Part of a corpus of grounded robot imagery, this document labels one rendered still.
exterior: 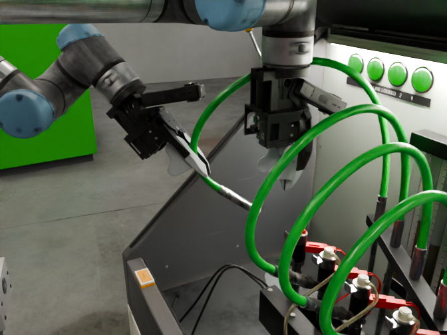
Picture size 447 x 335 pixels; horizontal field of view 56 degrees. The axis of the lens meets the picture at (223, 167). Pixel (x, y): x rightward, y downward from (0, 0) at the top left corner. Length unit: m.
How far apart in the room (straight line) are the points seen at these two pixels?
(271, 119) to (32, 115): 0.36
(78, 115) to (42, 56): 0.57
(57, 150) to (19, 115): 3.35
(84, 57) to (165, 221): 0.43
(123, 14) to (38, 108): 0.22
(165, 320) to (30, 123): 0.44
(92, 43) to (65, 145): 3.27
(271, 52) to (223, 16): 0.13
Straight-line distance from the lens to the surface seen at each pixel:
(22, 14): 0.50
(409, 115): 0.94
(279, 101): 0.65
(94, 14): 0.54
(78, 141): 4.06
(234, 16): 0.51
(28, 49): 3.84
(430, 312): 0.74
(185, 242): 1.08
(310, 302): 0.64
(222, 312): 1.07
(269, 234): 1.20
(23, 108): 0.71
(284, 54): 0.62
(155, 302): 0.92
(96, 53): 0.80
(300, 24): 0.62
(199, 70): 7.44
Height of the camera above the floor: 1.55
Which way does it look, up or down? 24 degrees down
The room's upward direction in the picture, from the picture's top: straight up
